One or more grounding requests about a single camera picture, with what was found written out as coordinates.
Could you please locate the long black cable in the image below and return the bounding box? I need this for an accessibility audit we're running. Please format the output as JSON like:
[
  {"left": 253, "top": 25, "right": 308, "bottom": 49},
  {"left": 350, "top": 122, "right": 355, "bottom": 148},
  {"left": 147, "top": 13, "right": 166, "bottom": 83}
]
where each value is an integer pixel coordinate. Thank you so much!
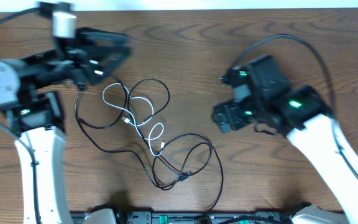
[{"left": 74, "top": 74, "right": 224, "bottom": 212}]

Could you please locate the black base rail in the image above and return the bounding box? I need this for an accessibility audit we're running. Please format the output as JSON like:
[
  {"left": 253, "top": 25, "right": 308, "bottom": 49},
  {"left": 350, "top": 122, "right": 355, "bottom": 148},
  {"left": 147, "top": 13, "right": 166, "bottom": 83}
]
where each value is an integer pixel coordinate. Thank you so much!
[{"left": 70, "top": 203, "right": 346, "bottom": 224}]

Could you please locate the white cable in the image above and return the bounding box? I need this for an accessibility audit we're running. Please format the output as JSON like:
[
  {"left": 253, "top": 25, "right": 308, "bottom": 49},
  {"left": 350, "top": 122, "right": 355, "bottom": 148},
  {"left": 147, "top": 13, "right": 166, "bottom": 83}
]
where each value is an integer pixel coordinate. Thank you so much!
[{"left": 102, "top": 82, "right": 166, "bottom": 157}]

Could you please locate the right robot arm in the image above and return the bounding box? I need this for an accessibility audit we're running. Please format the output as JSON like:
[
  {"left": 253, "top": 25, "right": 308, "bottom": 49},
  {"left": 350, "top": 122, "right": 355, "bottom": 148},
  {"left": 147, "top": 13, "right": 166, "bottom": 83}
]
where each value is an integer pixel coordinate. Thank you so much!
[{"left": 212, "top": 55, "right": 358, "bottom": 223}]

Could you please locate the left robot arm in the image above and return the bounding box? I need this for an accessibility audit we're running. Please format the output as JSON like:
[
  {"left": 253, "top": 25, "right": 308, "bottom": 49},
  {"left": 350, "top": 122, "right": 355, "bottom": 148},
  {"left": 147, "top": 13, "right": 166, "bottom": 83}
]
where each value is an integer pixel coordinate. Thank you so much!
[{"left": 0, "top": 27, "right": 131, "bottom": 223}]

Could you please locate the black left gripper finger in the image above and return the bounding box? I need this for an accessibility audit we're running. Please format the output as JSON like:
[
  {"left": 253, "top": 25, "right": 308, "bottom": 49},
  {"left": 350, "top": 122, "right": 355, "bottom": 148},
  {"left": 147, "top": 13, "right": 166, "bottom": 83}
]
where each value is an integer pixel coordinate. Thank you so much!
[
  {"left": 87, "top": 47, "right": 132, "bottom": 85},
  {"left": 76, "top": 27, "right": 129, "bottom": 44}
]

